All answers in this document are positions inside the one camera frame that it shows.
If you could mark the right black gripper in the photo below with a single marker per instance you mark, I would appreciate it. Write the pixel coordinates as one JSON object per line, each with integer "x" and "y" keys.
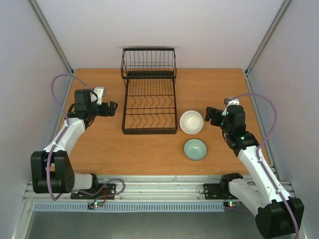
{"x": 215, "y": 118}

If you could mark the right small circuit board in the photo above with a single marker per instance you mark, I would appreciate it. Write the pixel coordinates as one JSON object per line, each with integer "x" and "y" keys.
{"x": 231, "y": 204}

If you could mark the aluminium rail base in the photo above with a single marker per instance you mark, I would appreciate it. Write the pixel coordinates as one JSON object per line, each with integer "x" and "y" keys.
{"x": 162, "y": 188}

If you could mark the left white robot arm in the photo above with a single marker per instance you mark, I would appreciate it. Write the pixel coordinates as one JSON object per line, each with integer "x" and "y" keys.
{"x": 51, "y": 168}

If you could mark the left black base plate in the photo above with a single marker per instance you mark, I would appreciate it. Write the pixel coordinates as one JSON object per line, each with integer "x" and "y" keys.
{"x": 109, "y": 189}

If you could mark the grey slotted cable duct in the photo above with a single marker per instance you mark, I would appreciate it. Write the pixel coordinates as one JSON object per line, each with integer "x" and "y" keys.
{"x": 131, "y": 207}

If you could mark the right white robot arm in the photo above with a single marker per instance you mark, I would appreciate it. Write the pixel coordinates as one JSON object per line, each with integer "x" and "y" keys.
{"x": 276, "y": 212}

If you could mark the black wire dish rack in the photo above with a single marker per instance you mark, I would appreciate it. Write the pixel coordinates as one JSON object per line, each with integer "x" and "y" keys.
{"x": 149, "y": 75}

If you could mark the cream beige bowl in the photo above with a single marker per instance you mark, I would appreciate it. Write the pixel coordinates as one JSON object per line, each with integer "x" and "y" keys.
{"x": 191, "y": 122}

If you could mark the left small circuit board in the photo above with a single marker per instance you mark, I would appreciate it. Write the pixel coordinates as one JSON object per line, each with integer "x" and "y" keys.
{"x": 95, "y": 205}

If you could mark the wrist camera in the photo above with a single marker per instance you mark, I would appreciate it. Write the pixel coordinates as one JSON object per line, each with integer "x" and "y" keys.
{"x": 231, "y": 101}
{"x": 98, "y": 94}

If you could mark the pale teal bowl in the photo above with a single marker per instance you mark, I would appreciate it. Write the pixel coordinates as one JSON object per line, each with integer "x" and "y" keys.
{"x": 195, "y": 149}

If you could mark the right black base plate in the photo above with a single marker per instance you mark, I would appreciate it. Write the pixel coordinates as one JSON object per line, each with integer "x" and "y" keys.
{"x": 213, "y": 192}

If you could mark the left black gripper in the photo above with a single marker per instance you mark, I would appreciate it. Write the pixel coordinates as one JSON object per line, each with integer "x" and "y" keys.
{"x": 112, "y": 109}

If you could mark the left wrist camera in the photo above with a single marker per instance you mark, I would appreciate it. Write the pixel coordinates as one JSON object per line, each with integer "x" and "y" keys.
{"x": 98, "y": 94}

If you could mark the small circuit board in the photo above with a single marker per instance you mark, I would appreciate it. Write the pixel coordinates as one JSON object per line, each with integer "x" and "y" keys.
{"x": 231, "y": 204}
{"x": 95, "y": 205}

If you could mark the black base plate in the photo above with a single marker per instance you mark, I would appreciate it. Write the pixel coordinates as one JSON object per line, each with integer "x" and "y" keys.
{"x": 213, "y": 192}
{"x": 109, "y": 189}

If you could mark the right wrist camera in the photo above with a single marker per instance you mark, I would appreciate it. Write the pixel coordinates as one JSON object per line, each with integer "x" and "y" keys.
{"x": 231, "y": 101}

